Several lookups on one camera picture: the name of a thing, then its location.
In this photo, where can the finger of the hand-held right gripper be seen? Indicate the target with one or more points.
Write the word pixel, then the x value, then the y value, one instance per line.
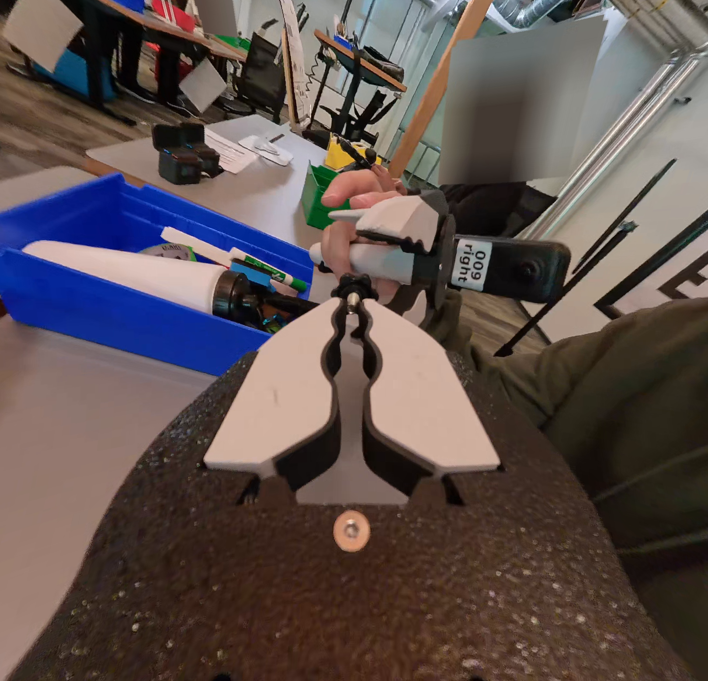
pixel 417 307
pixel 398 216

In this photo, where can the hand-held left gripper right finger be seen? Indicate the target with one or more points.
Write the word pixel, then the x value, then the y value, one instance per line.
pixel 431 410

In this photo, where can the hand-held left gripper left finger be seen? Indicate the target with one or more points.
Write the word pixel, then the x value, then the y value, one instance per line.
pixel 271 404

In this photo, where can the black knob thumb screw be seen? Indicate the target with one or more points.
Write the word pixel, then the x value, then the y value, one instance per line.
pixel 354 285

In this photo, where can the green dry erase marker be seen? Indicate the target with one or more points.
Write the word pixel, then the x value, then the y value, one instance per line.
pixel 276 276

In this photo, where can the person's right hand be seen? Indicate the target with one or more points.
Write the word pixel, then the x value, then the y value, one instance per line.
pixel 359 189

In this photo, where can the shiny green metal clip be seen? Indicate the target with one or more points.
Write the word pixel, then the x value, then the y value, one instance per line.
pixel 274 322

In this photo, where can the green plastic bin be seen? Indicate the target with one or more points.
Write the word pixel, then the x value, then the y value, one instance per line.
pixel 315 205

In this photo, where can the yellow plastic bin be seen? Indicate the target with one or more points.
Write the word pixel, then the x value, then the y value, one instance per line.
pixel 334 155

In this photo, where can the black easel stand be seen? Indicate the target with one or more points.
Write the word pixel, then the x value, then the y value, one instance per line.
pixel 628 227

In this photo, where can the light blue case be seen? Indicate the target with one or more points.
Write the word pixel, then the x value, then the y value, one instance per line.
pixel 251 283

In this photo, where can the wooden top standing desk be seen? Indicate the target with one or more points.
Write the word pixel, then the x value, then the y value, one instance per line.
pixel 365 64

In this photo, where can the silver vertical pipe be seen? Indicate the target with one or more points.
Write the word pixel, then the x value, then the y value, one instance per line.
pixel 608 144

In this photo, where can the wooden clipboard board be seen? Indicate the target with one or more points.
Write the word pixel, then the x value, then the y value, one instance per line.
pixel 287 83

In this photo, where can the white paper sheets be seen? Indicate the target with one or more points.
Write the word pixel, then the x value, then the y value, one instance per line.
pixel 232 153

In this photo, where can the white plastic stick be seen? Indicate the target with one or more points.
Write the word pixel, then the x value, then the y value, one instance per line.
pixel 193 243

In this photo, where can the green tape roll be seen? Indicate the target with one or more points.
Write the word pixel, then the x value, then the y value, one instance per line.
pixel 166 250

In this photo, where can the white cylinder black cap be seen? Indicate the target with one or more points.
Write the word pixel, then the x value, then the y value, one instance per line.
pixel 138 271

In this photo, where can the black office chair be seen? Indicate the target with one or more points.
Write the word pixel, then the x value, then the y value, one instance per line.
pixel 263 78

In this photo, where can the printed instruction sheet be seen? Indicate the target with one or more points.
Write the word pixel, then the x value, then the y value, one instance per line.
pixel 293 39

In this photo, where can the black equipment case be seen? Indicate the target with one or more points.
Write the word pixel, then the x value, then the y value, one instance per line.
pixel 180 169

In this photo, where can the grey board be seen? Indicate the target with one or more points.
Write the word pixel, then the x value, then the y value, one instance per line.
pixel 202 83
pixel 41 25

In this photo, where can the long wooden workbench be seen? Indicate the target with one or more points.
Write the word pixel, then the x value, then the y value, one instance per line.
pixel 182 34

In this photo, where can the red plastic bin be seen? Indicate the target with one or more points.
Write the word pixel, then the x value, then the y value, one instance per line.
pixel 174 14

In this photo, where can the person's torso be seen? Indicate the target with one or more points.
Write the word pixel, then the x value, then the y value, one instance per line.
pixel 675 609

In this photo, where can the light blue crate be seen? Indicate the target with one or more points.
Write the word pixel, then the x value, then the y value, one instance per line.
pixel 77 78

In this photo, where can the wooden support post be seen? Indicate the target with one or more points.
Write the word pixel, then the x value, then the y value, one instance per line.
pixel 442 72

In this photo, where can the silver round elbow duct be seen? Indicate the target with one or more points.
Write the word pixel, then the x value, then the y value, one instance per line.
pixel 531 3

